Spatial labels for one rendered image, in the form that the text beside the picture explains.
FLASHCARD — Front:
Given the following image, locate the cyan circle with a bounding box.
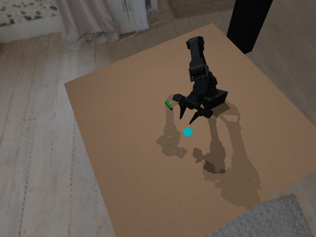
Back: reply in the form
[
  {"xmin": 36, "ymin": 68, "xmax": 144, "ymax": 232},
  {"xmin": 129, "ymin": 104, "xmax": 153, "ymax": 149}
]
[{"xmin": 183, "ymin": 128, "xmax": 193, "ymax": 137}]

